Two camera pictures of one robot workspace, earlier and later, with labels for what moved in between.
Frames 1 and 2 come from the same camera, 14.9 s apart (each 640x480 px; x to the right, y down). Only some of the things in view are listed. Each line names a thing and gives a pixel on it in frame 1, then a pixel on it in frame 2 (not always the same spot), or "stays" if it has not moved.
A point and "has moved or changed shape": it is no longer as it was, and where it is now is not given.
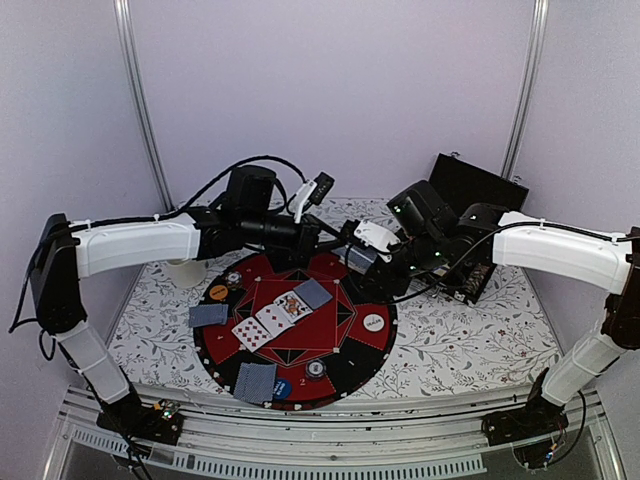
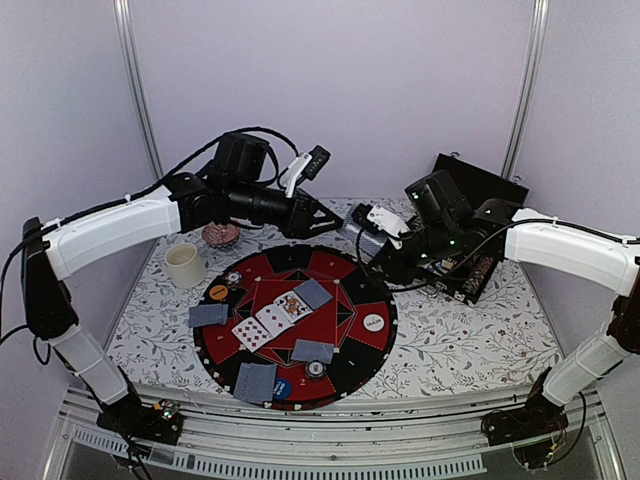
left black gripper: [307, 241] → [313, 206]
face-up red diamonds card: [252, 334] stays
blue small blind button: [282, 388] stays
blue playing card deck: [360, 259] has moved or changed shape
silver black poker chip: [315, 369] stays
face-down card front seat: [245, 389] stays
